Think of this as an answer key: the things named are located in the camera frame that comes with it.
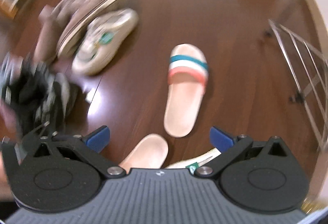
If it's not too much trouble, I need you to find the metal corner rack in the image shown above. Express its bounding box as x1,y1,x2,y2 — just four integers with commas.
268,0,328,153

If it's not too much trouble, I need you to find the striped slide sandal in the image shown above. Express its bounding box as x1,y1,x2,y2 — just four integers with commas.
119,133,169,171
163,44,209,137

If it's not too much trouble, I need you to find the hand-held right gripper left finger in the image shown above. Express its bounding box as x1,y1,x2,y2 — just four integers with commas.
20,125,127,179

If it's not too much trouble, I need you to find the white green sneaker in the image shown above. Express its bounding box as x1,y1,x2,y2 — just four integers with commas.
72,8,139,76
164,148,222,171

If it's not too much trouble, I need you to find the taupe fuzzy slipper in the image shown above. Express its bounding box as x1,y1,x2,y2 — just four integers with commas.
38,0,129,61

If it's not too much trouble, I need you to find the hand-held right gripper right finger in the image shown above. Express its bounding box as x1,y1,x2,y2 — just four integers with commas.
194,126,295,178

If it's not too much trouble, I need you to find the black sneaker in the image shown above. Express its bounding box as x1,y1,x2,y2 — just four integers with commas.
0,52,79,137

